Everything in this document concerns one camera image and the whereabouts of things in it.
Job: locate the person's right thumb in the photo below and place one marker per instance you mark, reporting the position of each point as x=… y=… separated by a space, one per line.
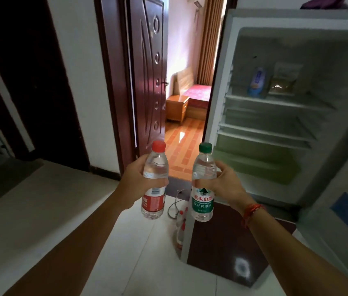
x=204 y=187

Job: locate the blue white bottle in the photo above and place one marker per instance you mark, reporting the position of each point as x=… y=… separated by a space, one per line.
x=256 y=83

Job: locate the glass fridge shelf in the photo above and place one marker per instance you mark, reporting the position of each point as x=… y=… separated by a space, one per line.
x=263 y=132
x=278 y=103

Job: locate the wooden bed with red cover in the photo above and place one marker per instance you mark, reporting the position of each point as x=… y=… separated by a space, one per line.
x=197 y=95

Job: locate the person's right forearm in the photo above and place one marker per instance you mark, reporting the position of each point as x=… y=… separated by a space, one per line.
x=285 y=258

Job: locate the dark red door frame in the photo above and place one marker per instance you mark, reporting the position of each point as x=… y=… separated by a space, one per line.
x=115 y=89

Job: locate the dark red carved wooden door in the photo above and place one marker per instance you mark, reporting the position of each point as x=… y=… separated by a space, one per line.
x=147 y=89

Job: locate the clear packet of brown grains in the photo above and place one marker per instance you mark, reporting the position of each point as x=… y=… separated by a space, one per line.
x=284 y=83

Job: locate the brown striped curtain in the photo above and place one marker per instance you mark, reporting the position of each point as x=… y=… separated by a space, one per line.
x=211 y=40

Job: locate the white open fridge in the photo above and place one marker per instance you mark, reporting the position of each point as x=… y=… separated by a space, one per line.
x=285 y=46

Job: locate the green cap water bottle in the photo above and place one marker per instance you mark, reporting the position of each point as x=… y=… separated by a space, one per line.
x=203 y=208

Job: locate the white fridge door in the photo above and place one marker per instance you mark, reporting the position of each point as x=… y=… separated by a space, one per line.
x=346 y=175

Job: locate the clear bottle with red label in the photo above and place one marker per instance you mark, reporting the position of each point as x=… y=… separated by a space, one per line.
x=180 y=220
x=179 y=238

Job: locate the white air conditioner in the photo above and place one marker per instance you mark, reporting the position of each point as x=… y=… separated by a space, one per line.
x=198 y=1

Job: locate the red cap water bottle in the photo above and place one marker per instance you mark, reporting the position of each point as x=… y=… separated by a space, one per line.
x=156 y=164

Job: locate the dark glossy fridge lower door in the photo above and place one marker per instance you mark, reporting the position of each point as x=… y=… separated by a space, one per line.
x=223 y=243

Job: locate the clear fridge crisper drawer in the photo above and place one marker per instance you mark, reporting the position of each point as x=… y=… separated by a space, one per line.
x=254 y=164

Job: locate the person's left hand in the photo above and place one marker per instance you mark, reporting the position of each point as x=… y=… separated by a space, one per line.
x=132 y=184

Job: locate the person's right hand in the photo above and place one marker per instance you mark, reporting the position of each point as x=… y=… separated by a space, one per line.
x=229 y=188

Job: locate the person's left forearm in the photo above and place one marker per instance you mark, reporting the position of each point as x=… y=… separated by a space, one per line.
x=69 y=258

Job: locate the purple cloth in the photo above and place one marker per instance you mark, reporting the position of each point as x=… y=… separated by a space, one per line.
x=325 y=3

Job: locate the person's left thumb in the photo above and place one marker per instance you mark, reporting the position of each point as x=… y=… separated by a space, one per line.
x=157 y=183

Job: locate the wooden nightstand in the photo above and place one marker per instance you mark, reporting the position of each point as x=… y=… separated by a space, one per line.
x=176 y=109

